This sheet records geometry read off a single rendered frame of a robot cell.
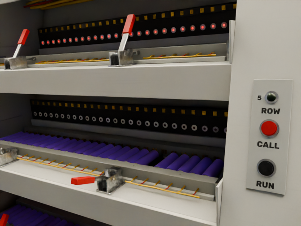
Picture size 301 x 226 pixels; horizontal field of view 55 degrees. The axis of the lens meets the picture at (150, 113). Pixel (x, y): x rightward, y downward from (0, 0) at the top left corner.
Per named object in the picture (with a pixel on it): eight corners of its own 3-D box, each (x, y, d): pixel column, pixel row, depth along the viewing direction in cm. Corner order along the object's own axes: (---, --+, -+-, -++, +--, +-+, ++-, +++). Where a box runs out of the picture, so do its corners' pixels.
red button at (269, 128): (276, 136, 31) (277, 121, 31) (260, 135, 32) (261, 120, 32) (277, 136, 32) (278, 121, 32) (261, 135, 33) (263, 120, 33)
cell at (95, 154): (115, 152, 59) (94, 164, 54) (108, 151, 60) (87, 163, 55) (114, 144, 59) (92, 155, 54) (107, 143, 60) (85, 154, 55)
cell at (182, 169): (193, 153, 50) (178, 167, 45) (202, 159, 50) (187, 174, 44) (189, 161, 51) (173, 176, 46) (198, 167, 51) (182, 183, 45)
